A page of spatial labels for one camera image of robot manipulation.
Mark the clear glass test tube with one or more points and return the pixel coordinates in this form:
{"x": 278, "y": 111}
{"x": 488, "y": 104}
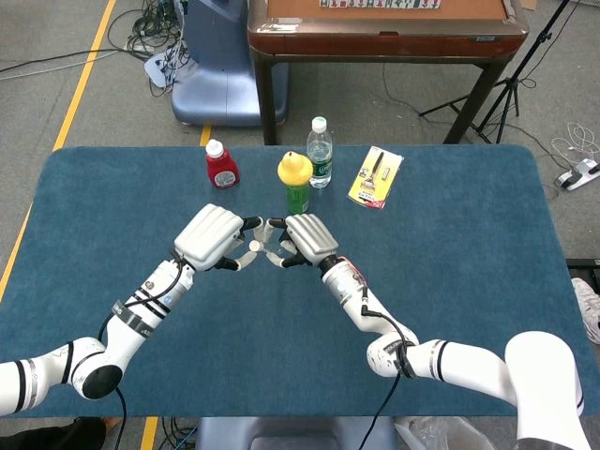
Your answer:
{"x": 272, "y": 254}

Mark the blue table cloth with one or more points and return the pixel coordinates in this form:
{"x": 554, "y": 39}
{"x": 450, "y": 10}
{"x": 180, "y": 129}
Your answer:
{"x": 262, "y": 337}

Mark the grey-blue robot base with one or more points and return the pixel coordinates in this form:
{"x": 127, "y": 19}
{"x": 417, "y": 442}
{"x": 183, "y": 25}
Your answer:
{"x": 290, "y": 433}

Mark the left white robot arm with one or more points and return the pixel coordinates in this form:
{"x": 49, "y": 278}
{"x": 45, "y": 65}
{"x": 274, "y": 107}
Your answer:
{"x": 131, "y": 323}

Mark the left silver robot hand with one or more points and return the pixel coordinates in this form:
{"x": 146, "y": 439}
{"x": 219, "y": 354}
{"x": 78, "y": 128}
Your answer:
{"x": 206, "y": 234}

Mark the yellow razor blister pack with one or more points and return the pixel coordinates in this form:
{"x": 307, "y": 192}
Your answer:
{"x": 375, "y": 178}

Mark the clear plastic bag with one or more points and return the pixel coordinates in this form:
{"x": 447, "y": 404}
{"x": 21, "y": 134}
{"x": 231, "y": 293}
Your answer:
{"x": 431, "y": 436}

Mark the face-up mahjong tile row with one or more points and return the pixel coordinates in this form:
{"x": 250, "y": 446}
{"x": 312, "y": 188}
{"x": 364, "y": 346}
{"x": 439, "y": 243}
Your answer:
{"x": 379, "y": 3}

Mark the clear plastic water bottle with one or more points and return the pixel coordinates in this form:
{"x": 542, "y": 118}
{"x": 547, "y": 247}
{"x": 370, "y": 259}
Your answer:
{"x": 320, "y": 154}

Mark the black tripod stand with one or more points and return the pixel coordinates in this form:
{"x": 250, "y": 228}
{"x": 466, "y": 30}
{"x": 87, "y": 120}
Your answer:
{"x": 508, "y": 86}

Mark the small white cap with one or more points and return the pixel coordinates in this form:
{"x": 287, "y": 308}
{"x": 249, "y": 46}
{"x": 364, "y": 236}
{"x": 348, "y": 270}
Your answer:
{"x": 254, "y": 245}

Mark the black box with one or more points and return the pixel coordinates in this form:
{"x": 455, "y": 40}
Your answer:
{"x": 583, "y": 269}

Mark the yellow pear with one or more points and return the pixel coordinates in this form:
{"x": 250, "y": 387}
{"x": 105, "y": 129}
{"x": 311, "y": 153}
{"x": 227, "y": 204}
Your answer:
{"x": 294, "y": 171}

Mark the red ketchup bottle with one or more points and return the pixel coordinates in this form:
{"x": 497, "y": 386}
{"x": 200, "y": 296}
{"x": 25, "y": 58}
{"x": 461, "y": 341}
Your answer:
{"x": 224, "y": 173}

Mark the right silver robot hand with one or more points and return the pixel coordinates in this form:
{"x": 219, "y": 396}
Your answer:
{"x": 309, "y": 236}

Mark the white power strip with cables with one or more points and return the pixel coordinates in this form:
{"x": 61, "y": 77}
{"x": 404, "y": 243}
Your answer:
{"x": 154, "y": 68}

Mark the blue-grey machine pedestal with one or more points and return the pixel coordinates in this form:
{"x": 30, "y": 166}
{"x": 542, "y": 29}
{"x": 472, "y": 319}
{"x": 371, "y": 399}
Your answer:
{"x": 220, "y": 70}

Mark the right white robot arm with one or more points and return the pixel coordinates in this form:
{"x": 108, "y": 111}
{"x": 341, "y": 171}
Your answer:
{"x": 356, "y": 304}

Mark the brown mahjong table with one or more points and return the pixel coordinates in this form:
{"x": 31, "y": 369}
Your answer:
{"x": 375, "y": 44}

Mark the black bag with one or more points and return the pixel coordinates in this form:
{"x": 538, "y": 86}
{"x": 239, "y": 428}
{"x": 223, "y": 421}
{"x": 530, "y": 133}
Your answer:
{"x": 51, "y": 436}

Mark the green drink can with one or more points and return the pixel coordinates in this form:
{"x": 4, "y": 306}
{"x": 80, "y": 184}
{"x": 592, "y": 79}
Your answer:
{"x": 298, "y": 199}

